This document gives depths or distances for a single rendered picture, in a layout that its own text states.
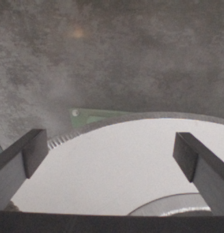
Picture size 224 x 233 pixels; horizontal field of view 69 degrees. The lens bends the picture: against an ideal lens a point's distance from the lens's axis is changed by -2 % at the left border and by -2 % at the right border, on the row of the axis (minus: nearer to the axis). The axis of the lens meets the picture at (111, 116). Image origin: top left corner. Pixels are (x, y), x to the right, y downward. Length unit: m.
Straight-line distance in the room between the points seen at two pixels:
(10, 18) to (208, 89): 0.88
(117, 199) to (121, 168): 0.08
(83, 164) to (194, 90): 0.59
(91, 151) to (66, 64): 0.45
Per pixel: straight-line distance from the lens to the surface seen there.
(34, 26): 0.81
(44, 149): 0.17
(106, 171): 0.45
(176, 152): 0.17
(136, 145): 0.51
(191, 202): 0.45
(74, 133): 0.55
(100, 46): 0.74
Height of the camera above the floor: 0.69
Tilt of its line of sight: 49 degrees down
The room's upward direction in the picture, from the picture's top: 168 degrees counter-clockwise
